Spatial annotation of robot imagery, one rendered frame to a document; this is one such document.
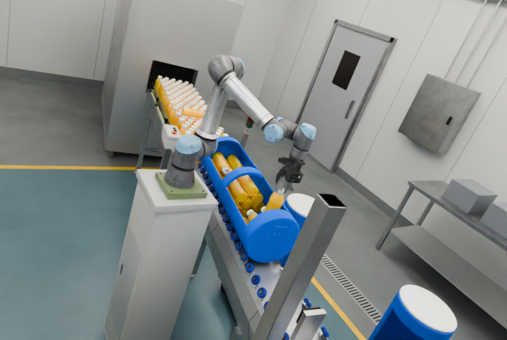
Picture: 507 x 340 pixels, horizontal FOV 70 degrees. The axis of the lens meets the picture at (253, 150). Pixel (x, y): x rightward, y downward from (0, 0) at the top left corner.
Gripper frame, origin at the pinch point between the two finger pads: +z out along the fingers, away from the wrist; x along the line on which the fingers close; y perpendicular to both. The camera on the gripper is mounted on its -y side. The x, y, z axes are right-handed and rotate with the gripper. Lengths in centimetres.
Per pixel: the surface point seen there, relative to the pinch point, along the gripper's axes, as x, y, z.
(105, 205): -55, -164, 133
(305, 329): -2, 53, 31
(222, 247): -13.3, -9.8, 45.0
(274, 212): -3.8, 7.5, 8.4
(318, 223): -36, 68, -33
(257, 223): -11.5, 9.1, 13.6
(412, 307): 60, 51, 27
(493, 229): 261, -26, 40
